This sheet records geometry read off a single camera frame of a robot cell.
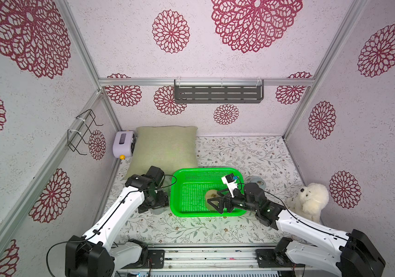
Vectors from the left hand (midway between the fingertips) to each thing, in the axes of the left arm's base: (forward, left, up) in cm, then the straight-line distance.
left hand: (157, 207), depth 78 cm
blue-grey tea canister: (+14, -50, -2) cm, 52 cm away
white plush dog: (0, -65, +6) cm, 66 cm away
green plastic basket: (+16, -13, -12) cm, 24 cm away
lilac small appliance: (+41, +27, -3) cm, 49 cm away
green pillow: (+34, -3, +2) cm, 34 cm away
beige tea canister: (+8, -25, -2) cm, 27 cm away
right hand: (+3, -25, +6) cm, 25 cm away
